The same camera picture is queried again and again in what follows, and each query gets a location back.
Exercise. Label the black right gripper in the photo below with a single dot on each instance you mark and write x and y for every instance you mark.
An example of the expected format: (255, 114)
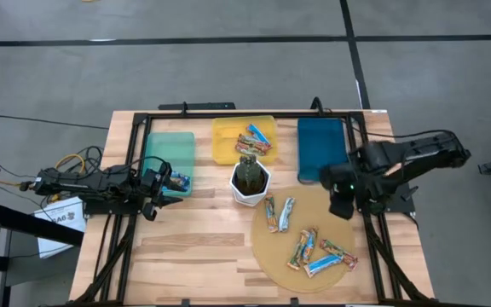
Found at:
(337, 177)

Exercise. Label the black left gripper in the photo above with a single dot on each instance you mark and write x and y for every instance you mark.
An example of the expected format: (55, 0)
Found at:
(156, 187)

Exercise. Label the red green granola bar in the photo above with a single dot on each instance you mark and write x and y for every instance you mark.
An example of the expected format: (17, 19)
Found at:
(338, 254)

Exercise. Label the silver green granola bar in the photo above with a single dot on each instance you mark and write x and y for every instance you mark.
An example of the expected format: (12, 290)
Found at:
(247, 150)

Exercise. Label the blue red granola bar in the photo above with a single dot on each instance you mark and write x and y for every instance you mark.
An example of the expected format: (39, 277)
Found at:
(257, 133)

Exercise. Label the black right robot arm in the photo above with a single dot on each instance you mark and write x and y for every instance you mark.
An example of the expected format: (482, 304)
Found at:
(420, 153)

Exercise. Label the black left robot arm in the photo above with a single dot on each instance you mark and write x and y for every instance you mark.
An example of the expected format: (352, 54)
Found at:
(83, 184)

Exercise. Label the orange green granola bar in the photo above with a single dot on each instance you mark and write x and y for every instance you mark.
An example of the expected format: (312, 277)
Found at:
(271, 213)

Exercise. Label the teal translucent plastic bin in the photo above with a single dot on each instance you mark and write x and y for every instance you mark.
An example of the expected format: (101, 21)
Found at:
(177, 149)

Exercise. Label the blue plastic bin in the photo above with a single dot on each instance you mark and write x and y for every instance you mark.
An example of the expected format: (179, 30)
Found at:
(320, 145)

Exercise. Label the yellow plastic bin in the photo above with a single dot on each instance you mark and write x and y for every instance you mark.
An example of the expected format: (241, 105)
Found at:
(224, 145)

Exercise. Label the green cactus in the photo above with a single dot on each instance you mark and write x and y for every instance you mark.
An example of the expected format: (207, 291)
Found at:
(250, 172)

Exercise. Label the white faceted plant pot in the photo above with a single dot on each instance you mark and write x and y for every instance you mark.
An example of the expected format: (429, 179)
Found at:
(252, 200)

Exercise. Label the black bar device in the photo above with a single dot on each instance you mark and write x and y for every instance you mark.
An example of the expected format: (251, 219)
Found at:
(198, 106)

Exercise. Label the small black clamp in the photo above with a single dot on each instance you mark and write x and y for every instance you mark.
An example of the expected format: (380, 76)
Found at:
(186, 302)
(294, 301)

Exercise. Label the white paper sheet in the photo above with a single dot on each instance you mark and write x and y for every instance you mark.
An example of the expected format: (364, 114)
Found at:
(58, 213)

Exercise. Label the black beam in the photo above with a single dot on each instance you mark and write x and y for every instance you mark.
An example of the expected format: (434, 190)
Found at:
(32, 224)

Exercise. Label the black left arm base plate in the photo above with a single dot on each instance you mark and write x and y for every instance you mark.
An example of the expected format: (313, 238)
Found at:
(113, 209)

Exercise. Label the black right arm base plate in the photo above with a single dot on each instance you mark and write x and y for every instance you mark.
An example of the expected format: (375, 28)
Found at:
(403, 204)

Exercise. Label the black aluminium rig frame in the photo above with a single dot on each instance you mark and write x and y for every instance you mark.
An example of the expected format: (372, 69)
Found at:
(250, 115)

